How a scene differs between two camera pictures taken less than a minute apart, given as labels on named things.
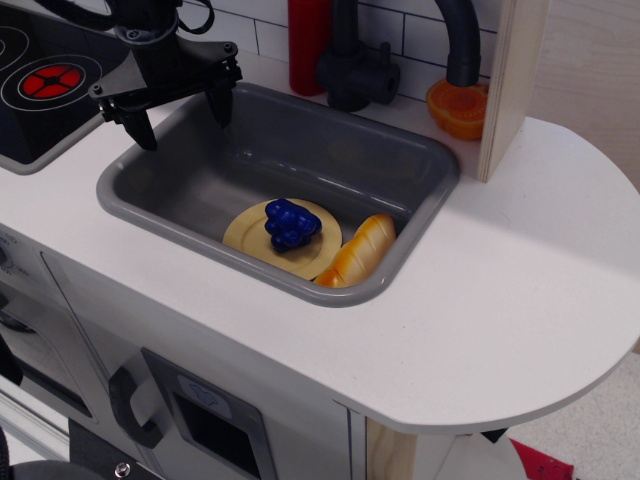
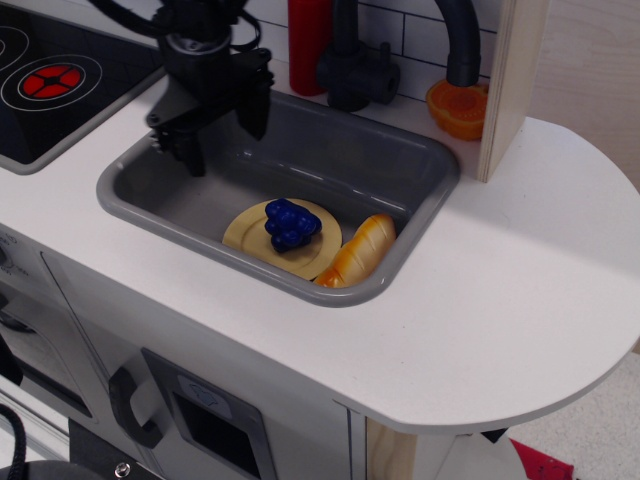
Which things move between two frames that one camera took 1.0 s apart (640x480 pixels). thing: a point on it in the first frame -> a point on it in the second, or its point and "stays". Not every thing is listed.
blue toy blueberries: [290, 226] stays
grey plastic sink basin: [319, 199] stays
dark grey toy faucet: [356, 77] stays
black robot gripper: [162, 66] -> [204, 79]
